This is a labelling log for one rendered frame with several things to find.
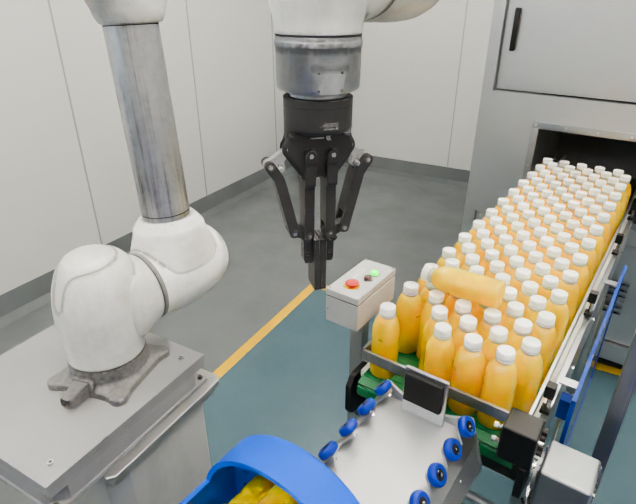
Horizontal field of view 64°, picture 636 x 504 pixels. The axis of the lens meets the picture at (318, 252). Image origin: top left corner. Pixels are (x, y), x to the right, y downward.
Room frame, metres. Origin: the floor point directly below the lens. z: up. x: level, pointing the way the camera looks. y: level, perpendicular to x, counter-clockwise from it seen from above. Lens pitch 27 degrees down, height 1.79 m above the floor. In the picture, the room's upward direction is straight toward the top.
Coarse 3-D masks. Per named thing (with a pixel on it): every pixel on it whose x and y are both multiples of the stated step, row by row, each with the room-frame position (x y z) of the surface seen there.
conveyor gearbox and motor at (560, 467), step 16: (560, 448) 0.82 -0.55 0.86; (544, 464) 0.78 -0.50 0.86; (560, 464) 0.78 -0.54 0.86; (576, 464) 0.78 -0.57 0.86; (592, 464) 0.78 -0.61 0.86; (544, 480) 0.75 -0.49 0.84; (560, 480) 0.74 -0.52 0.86; (576, 480) 0.74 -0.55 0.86; (592, 480) 0.74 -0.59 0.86; (528, 496) 0.79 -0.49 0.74; (544, 496) 0.75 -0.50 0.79; (560, 496) 0.73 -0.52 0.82; (576, 496) 0.72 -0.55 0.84; (592, 496) 0.71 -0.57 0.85
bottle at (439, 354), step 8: (432, 336) 0.96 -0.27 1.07; (432, 344) 0.94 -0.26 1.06; (440, 344) 0.93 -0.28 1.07; (448, 344) 0.93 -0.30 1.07; (424, 352) 0.96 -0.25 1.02; (432, 352) 0.93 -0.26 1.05; (440, 352) 0.93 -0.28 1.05; (448, 352) 0.93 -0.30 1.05; (424, 360) 0.95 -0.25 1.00; (432, 360) 0.93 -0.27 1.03; (440, 360) 0.92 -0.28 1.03; (448, 360) 0.92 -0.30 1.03; (424, 368) 0.95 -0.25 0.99; (432, 368) 0.93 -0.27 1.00; (440, 368) 0.92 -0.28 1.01; (448, 368) 0.93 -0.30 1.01; (440, 376) 0.92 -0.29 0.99; (448, 376) 0.93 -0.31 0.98
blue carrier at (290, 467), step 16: (240, 448) 0.52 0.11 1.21; (256, 448) 0.50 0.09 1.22; (272, 448) 0.50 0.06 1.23; (288, 448) 0.49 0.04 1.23; (224, 464) 0.50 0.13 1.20; (240, 464) 0.48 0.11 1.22; (256, 464) 0.47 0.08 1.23; (272, 464) 0.47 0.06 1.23; (288, 464) 0.47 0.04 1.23; (304, 464) 0.47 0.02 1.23; (320, 464) 0.47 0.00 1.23; (208, 480) 0.52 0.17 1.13; (224, 480) 0.55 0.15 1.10; (240, 480) 0.56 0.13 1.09; (272, 480) 0.44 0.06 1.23; (288, 480) 0.44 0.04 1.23; (304, 480) 0.44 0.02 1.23; (320, 480) 0.45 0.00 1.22; (336, 480) 0.45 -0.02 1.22; (192, 496) 0.49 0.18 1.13; (208, 496) 0.52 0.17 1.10; (224, 496) 0.54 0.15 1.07; (304, 496) 0.42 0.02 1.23; (320, 496) 0.43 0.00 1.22; (336, 496) 0.43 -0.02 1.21; (352, 496) 0.44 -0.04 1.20
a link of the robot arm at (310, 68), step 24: (288, 48) 0.53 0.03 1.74; (312, 48) 0.52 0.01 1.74; (336, 48) 0.52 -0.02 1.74; (360, 48) 0.55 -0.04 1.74; (288, 72) 0.53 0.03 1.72; (312, 72) 0.52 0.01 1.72; (336, 72) 0.52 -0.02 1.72; (360, 72) 0.56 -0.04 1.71; (312, 96) 0.53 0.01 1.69; (336, 96) 0.54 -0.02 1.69
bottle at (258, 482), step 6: (252, 480) 0.52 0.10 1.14; (258, 480) 0.51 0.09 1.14; (264, 480) 0.51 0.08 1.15; (246, 486) 0.51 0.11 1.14; (252, 486) 0.50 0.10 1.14; (258, 486) 0.50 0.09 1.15; (264, 486) 0.50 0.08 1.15; (270, 486) 0.50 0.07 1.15; (240, 492) 0.50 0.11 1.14; (246, 492) 0.49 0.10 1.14; (252, 492) 0.49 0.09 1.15; (258, 492) 0.49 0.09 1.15; (264, 492) 0.49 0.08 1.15; (234, 498) 0.49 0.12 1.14; (240, 498) 0.48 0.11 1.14; (246, 498) 0.48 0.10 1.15; (252, 498) 0.48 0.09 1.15; (258, 498) 0.48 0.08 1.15
